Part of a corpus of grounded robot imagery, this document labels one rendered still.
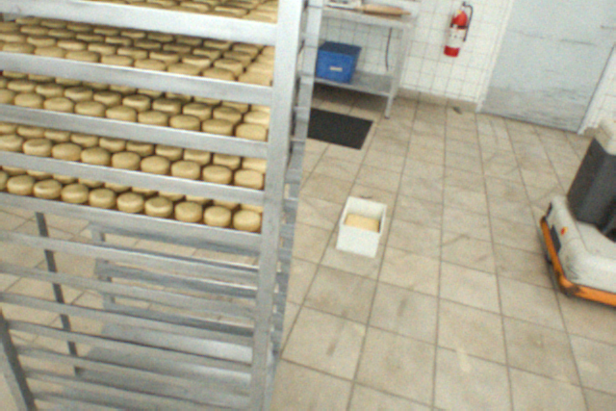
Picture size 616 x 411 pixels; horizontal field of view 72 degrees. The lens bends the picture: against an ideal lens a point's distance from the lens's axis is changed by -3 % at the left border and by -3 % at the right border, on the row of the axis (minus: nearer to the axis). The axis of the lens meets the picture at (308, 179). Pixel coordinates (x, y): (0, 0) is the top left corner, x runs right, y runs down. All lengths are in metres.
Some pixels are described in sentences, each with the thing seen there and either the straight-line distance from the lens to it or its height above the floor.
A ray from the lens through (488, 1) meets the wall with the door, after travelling 4.74.
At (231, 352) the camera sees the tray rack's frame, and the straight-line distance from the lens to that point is 1.66.
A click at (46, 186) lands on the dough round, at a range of 0.98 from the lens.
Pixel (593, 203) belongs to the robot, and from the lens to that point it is 2.68.
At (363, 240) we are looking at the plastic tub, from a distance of 2.31.
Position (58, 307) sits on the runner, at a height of 0.69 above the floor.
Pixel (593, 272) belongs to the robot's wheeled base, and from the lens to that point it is 2.50.
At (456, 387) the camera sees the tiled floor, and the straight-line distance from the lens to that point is 1.94.
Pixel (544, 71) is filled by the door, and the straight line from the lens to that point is 4.96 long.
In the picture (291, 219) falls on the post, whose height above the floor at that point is 0.72.
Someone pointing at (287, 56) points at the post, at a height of 1.30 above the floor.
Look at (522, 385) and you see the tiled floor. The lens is 2.08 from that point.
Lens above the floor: 1.45
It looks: 30 degrees down
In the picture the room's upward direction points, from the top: 8 degrees clockwise
